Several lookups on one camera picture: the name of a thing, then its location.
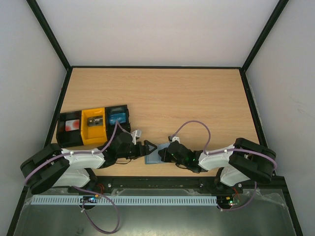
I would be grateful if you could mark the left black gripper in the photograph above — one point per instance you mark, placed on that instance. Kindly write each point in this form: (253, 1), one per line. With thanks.
(146, 151)

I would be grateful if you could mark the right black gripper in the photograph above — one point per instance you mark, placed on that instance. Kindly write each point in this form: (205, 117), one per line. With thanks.
(166, 155)

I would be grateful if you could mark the teal leather card holder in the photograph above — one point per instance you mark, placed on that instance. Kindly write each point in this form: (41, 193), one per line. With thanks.
(154, 157)

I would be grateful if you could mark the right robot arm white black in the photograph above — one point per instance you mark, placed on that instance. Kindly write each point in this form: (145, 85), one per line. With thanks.
(244, 160)

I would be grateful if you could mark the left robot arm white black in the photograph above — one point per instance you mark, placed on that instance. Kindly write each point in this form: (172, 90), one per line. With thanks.
(54, 166)

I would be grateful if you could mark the blue card in tray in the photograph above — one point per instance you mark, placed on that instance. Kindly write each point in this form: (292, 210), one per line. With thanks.
(117, 117)

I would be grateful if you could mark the black VIP card in tray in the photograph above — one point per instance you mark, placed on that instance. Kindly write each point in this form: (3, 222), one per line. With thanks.
(95, 121)

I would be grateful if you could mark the red white card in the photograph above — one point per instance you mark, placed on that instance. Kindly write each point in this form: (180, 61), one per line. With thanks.
(72, 125)

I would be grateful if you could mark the black tray right compartment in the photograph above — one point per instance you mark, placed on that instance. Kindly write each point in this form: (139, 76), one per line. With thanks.
(110, 128)

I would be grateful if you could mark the black tray compartment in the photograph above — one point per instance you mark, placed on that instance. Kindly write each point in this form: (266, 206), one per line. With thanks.
(110, 128)
(71, 138)

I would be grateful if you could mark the yellow tray middle compartment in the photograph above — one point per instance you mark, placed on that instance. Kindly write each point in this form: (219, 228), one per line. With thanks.
(96, 134)

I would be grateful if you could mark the black tray left compartment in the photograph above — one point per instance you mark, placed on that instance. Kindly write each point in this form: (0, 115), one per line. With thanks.
(71, 138)

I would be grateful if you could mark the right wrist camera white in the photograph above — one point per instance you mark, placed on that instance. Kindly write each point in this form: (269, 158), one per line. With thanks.
(173, 139)

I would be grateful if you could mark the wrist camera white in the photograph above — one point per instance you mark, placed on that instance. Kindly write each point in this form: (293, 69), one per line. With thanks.
(136, 134)
(173, 139)

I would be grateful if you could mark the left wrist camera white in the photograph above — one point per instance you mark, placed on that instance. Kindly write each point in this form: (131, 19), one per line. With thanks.
(136, 134)

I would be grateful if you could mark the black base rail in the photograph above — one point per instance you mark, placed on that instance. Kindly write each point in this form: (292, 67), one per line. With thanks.
(203, 185)

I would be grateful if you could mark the light blue slotted cable duct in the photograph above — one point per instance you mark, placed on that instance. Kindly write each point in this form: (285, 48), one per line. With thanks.
(125, 200)

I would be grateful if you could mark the black aluminium frame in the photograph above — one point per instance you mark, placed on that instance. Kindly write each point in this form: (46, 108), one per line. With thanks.
(257, 123)

